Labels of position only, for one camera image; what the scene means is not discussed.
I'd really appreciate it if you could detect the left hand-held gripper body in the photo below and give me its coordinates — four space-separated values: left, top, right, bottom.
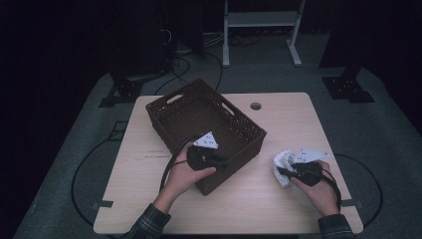
186 130 223 172

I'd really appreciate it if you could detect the black floor loop cable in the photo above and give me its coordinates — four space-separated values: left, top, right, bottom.
71 137 117 227
333 152 385 229

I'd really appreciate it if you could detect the right hand-held gripper cable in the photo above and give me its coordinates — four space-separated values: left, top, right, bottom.
317 164 343 211

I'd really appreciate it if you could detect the black stand base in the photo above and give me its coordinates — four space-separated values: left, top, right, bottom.
98 68 144 109
321 64 376 104

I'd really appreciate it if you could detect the brown woven basket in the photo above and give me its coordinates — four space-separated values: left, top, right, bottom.
144 78 268 196

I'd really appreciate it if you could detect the left hand-held gripper cable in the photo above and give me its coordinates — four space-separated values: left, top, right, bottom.
158 135 201 194

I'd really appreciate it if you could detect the person's left hand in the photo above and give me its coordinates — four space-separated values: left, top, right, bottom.
152 141 217 215

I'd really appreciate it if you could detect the person's right hand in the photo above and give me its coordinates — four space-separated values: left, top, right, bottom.
290 159 341 219

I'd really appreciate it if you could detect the hand-held gripper cable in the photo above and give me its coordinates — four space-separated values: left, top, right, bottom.
158 135 201 194
317 164 343 211

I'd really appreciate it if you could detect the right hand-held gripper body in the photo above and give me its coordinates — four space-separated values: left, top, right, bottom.
291 148 330 187

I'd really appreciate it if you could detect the white textured cloth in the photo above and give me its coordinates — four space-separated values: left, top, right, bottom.
272 148 299 189

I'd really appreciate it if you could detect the white metal stand frame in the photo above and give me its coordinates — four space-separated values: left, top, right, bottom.
222 0 307 69

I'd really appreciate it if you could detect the white floor cable bundle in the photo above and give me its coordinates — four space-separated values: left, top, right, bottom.
202 31 227 48

